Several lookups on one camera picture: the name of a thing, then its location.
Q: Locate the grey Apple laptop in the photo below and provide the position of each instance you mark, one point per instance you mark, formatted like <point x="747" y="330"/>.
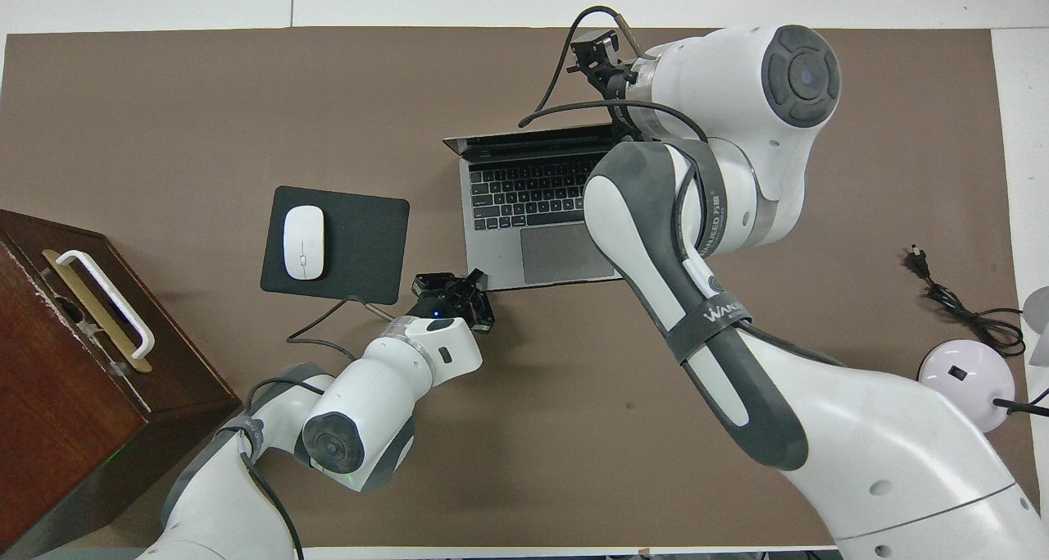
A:
<point x="500" y="257"/>

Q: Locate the dark brown wooden box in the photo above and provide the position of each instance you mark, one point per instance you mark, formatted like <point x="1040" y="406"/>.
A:
<point x="49" y="429"/>

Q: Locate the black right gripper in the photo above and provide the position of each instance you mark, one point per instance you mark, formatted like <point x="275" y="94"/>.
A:
<point x="620" y="80"/>

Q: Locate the white computer mouse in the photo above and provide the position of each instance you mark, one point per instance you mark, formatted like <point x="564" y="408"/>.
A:
<point x="304" y="240"/>

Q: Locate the black mouse pad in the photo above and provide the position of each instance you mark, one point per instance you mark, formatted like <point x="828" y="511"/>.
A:
<point x="365" y="240"/>

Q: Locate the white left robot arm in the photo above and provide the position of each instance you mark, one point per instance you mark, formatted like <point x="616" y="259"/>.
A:
<point x="377" y="380"/>

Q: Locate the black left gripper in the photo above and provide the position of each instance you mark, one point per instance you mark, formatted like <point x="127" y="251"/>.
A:
<point x="447" y="304"/>

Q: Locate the white desk lamp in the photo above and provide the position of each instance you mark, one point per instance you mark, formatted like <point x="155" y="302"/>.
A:
<point x="975" y="371"/>

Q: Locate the brown table mat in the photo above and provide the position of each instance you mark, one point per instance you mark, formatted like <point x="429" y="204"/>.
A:
<point x="574" y="429"/>

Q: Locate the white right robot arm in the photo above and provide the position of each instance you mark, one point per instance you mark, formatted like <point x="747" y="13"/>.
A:
<point x="860" y="445"/>

